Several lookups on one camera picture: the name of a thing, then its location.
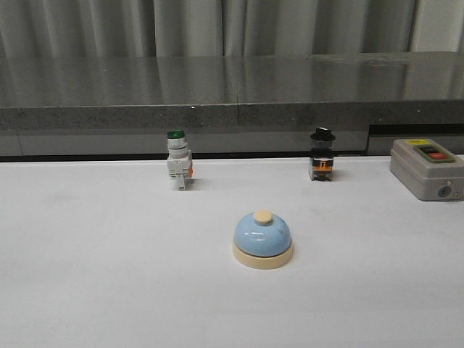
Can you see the light blue desk bell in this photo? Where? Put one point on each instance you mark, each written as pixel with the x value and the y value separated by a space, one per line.
pixel 262 240

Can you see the grey stone counter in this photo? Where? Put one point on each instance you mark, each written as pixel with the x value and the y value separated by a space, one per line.
pixel 122 108

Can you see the grey curtain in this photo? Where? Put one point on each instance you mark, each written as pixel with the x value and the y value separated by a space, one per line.
pixel 227 28

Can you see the green pushbutton switch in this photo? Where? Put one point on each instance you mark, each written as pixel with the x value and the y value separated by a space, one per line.
pixel 179 161

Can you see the black rotary selector switch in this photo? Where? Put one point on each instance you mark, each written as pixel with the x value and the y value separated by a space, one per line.
pixel 322 156

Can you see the grey push button switch box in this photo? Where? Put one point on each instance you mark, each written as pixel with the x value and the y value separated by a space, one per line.
pixel 427 169

